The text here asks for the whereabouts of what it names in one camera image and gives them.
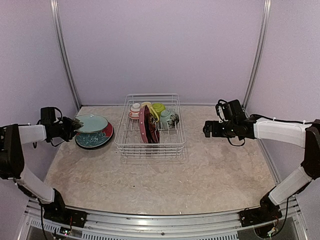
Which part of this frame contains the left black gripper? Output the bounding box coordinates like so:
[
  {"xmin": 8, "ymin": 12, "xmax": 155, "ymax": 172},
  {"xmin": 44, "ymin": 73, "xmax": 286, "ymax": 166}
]
[{"xmin": 53, "ymin": 116, "xmax": 81, "ymax": 142}]

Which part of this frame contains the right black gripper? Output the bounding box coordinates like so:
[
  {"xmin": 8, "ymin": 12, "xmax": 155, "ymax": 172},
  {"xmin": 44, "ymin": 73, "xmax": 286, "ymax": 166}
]
[{"xmin": 203, "ymin": 120, "xmax": 237, "ymax": 138}]

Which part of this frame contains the grey red wave plate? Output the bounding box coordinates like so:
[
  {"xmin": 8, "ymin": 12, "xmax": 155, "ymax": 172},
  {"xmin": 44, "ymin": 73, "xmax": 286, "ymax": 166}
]
[{"xmin": 74, "ymin": 122, "xmax": 115, "ymax": 148}]

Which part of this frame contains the pink polka dot plate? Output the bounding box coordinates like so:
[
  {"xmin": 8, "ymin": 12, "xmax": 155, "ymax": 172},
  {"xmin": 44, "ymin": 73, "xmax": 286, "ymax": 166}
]
[{"xmin": 138, "ymin": 105, "xmax": 149, "ymax": 144}]

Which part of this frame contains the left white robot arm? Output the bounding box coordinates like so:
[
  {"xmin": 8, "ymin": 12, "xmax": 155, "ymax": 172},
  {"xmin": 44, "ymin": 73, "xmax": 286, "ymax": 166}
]
[{"xmin": 0, "ymin": 117, "xmax": 83, "ymax": 223}]

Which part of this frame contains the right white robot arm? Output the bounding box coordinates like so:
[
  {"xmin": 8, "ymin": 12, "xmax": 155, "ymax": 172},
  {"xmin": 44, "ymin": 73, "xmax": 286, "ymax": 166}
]
[{"xmin": 202, "ymin": 114, "xmax": 320, "ymax": 222}]

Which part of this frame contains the light blue floral bowl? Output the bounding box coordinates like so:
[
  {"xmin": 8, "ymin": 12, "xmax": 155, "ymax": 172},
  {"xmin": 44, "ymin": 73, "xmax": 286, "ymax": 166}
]
[{"xmin": 159, "ymin": 109, "xmax": 180, "ymax": 129}]

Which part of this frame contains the lime green bowl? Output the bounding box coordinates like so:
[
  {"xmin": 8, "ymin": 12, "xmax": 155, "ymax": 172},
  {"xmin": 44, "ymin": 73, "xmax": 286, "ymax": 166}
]
[{"xmin": 152, "ymin": 102, "xmax": 166, "ymax": 118}]

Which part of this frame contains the dark red black plate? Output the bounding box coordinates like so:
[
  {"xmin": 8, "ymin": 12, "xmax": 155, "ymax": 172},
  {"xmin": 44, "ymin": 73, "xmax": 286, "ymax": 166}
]
[{"xmin": 145, "ymin": 110, "xmax": 160, "ymax": 144}]

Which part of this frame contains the white red patterned bowl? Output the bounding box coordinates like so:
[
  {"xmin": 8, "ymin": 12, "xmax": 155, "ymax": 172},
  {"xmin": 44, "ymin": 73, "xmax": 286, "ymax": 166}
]
[{"xmin": 128, "ymin": 103, "xmax": 141, "ymax": 120}]

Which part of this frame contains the pale yellow mug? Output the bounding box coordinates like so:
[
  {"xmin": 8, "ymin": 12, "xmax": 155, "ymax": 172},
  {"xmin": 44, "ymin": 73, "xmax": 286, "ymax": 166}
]
[{"xmin": 140, "ymin": 101, "xmax": 160, "ymax": 123}]

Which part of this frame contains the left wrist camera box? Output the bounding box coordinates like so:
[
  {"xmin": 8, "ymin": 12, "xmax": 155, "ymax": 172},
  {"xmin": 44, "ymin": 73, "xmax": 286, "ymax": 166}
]
[{"xmin": 39, "ymin": 106, "xmax": 63, "ymax": 126}]

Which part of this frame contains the white wire dish rack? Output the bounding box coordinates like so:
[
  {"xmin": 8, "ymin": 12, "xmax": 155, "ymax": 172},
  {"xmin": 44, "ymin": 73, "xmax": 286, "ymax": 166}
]
[{"xmin": 115, "ymin": 93, "xmax": 186, "ymax": 159}]

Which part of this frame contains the left aluminium corner post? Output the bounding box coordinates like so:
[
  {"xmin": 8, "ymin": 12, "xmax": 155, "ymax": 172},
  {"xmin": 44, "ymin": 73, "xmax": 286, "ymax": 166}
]
[{"xmin": 49, "ymin": 0, "xmax": 82, "ymax": 110}]

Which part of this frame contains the aluminium corner post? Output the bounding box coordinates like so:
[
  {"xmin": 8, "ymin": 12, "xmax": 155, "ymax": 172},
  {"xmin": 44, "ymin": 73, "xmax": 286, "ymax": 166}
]
[
  {"xmin": 49, "ymin": 0, "xmax": 82, "ymax": 110},
  {"xmin": 242, "ymin": 0, "xmax": 272, "ymax": 110}
]

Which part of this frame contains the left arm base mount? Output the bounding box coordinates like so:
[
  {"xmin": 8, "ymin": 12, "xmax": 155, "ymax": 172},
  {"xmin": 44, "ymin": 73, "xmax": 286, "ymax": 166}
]
[{"xmin": 42, "ymin": 202, "xmax": 88, "ymax": 228}]

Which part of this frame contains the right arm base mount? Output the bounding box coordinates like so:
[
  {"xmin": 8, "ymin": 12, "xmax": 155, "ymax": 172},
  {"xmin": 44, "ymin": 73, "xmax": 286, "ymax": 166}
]
[{"xmin": 238, "ymin": 207, "xmax": 283, "ymax": 227}]

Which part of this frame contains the aluminium front rail frame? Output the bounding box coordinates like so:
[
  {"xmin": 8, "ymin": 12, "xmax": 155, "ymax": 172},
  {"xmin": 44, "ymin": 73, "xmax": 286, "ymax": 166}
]
[{"xmin": 17, "ymin": 197, "xmax": 308, "ymax": 240}]

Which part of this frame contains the right aluminium corner post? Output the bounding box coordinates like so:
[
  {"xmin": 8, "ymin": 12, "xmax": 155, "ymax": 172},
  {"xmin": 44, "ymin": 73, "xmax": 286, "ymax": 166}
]
[{"xmin": 242, "ymin": 0, "xmax": 272, "ymax": 110}]

